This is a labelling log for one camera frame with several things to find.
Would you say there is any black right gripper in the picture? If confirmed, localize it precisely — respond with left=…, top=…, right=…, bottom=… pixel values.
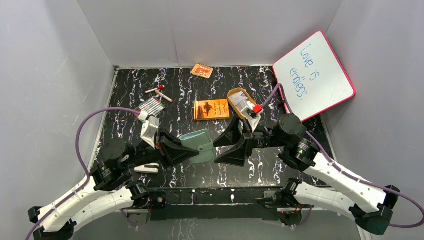
left=210, top=113, right=288, bottom=167

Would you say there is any mint green card holder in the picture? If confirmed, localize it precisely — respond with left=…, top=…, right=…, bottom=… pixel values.
left=179, top=129, right=216, bottom=164

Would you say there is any tan oval tray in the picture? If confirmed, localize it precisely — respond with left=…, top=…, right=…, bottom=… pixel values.
left=227, top=87, right=257, bottom=119

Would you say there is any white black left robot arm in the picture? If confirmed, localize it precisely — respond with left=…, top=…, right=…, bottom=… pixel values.
left=28, top=131, right=203, bottom=240

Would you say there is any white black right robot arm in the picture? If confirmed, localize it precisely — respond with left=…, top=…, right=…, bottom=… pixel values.
left=213, top=113, right=398, bottom=236

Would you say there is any white card in tray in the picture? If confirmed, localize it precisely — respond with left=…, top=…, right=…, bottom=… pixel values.
left=230, top=91, right=248, bottom=105

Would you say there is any small orange card box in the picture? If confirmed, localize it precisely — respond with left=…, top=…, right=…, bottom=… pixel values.
left=190, top=63, right=214, bottom=79

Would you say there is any clear case of markers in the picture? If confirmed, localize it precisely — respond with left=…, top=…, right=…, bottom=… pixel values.
left=136, top=96, right=166, bottom=117

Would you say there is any orange Huckleberry Finn book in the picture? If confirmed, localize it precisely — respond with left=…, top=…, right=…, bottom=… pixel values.
left=193, top=99, right=230, bottom=121

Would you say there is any white marker orange cap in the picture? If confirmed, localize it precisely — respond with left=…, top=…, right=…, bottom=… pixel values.
left=155, top=90, right=174, bottom=103

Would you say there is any white marker red cap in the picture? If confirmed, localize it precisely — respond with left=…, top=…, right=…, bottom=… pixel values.
left=145, top=85, right=165, bottom=94

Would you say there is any pink framed whiteboard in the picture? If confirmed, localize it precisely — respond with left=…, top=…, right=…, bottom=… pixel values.
left=272, top=30, right=356, bottom=122

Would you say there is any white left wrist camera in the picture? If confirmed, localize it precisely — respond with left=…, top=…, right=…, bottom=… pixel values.
left=137, top=110, right=160, bottom=148

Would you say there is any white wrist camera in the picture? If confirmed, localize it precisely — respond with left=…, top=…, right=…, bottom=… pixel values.
left=237, top=99, right=264, bottom=132
left=137, top=110, right=160, bottom=148

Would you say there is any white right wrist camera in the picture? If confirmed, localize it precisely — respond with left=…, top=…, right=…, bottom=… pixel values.
left=237, top=99, right=264, bottom=132

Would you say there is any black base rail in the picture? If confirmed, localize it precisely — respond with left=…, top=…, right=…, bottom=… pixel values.
left=115, top=187, right=316, bottom=229

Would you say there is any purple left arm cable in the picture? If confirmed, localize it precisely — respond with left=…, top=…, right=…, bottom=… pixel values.
left=24, top=106, right=148, bottom=240

